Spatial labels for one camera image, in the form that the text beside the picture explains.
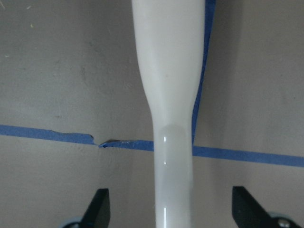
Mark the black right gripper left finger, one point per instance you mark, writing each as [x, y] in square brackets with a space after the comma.
[98, 213]

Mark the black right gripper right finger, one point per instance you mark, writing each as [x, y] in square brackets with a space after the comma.
[248, 213]

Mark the white hand brush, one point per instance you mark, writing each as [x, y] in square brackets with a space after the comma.
[169, 36]

